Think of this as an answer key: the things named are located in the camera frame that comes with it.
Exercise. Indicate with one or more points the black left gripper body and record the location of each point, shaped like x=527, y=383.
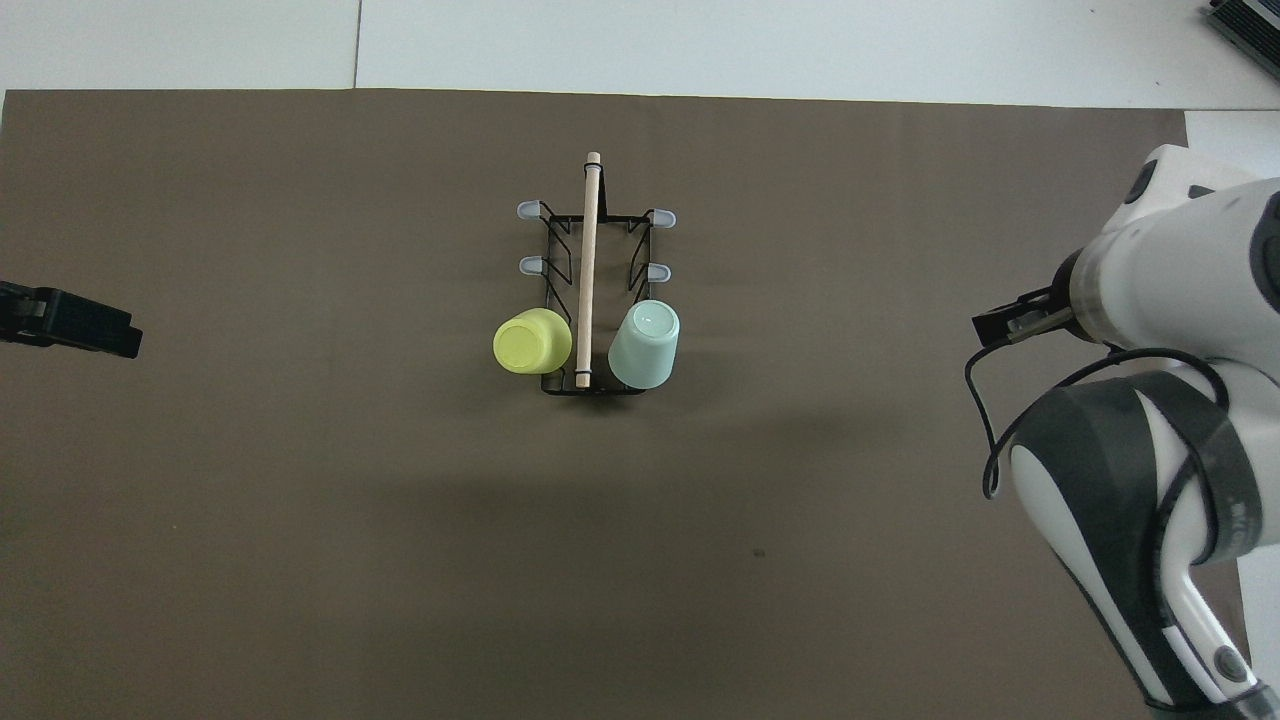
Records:
x=20, y=310

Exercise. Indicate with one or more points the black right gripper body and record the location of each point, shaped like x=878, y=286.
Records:
x=1055, y=315

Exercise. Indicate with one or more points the pale green plastic cup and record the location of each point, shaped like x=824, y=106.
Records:
x=645, y=345

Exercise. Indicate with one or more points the yellow plastic cup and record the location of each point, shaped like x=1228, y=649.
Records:
x=530, y=342

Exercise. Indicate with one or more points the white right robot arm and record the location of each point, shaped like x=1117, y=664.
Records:
x=1180, y=280

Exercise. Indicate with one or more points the brown paper table mat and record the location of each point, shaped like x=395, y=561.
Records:
x=300, y=520

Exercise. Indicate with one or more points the grey ribbed device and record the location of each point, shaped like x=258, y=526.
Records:
x=1250, y=22

